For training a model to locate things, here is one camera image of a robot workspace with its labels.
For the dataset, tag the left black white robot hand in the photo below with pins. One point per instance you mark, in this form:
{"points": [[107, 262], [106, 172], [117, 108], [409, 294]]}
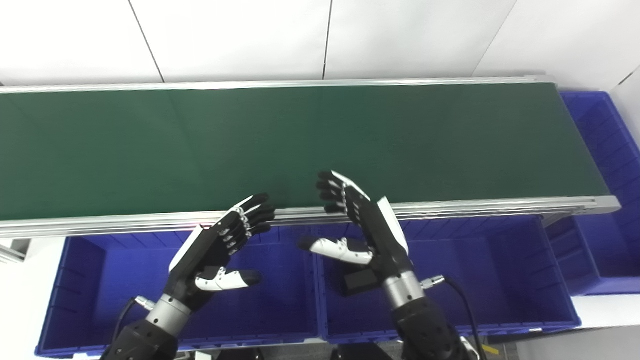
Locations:
{"points": [[210, 255]]}

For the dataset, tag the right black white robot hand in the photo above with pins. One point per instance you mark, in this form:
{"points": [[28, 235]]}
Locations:
{"points": [[382, 235]]}

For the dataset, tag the black cylinder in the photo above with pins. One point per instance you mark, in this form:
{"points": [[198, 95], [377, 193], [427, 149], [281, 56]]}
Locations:
{"points": [[362, 282]]}

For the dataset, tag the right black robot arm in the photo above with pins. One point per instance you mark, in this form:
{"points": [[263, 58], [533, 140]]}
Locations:
{"points": [[425, 320]]}

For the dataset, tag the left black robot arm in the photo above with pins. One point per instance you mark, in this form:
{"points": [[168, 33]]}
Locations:
{"points": [[145, 335]]}

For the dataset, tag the blue plastic bin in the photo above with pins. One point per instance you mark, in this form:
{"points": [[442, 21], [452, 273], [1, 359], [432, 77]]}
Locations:
{"points": [[280, 305], [500, 280], [610, 250]]}

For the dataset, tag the aluminium conveyor leg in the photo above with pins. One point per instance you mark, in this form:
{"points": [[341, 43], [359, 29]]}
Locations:
{"points": [[12, 250]]}

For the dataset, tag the green conveyor belt aluminium frame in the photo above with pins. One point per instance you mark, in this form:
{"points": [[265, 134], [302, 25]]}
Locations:
{"points": [[350, 145]]}

